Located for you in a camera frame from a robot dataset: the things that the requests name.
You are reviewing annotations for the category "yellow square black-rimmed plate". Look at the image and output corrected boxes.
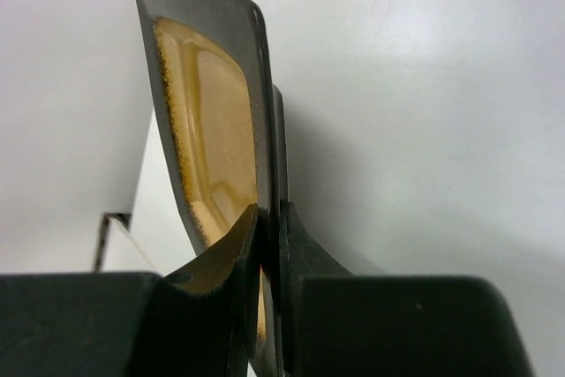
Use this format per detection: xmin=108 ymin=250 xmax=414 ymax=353
xmin=130 ymin=0 xmax=283 ymax=376

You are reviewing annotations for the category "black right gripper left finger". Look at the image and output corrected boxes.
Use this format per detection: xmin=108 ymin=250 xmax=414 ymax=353
xmin=1 ymin=205 xmax=260 ymax=376

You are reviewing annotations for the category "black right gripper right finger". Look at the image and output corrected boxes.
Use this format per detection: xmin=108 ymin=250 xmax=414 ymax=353
xmin=278 ymin=202 xmax=533 ymax=376

